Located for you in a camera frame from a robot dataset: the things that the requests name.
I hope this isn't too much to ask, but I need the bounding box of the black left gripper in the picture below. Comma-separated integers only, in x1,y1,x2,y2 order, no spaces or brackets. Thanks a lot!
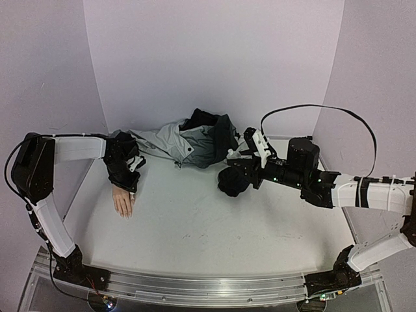
105,157,142,193

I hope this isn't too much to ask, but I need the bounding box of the clear nail polish bottle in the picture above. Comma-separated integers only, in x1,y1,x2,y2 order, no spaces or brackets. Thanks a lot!
226,149,241,160

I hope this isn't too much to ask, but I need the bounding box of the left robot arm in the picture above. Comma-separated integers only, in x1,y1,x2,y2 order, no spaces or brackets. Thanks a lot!
4,132,146,284

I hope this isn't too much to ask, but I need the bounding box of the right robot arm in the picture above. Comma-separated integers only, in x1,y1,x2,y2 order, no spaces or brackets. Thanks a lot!
227,132,415,272

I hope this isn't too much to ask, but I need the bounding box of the mannequin hand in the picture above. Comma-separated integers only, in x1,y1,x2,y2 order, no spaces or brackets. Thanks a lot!
112,185,135,218

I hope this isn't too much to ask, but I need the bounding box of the grey and black jacket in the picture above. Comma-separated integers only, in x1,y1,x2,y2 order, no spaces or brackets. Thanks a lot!
104,109,240,173

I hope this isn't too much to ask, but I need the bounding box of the small green circuit board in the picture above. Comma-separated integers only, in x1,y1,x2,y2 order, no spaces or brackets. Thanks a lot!
87,292,118,312

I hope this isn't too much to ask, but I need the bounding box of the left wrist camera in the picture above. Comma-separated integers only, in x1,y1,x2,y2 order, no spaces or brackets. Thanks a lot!
127,155,146,172

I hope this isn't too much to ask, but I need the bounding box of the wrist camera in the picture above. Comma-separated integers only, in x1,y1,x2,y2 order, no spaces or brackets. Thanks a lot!
127,155,146,172
244,127,277,169

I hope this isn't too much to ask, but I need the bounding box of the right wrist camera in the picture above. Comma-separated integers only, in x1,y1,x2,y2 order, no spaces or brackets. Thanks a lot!
244,127,277,169

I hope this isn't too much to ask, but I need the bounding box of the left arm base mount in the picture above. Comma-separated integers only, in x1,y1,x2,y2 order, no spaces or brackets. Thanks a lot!
53,248,110,291

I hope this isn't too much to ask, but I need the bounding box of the aluminium table front rail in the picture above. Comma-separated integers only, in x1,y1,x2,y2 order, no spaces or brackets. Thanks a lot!
32,253,381,302

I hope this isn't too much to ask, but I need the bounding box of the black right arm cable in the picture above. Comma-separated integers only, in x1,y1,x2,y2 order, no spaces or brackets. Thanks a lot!
261,103,378,179

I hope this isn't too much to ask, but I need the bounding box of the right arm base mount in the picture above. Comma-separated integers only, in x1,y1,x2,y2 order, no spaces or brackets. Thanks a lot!
304,252,362,298

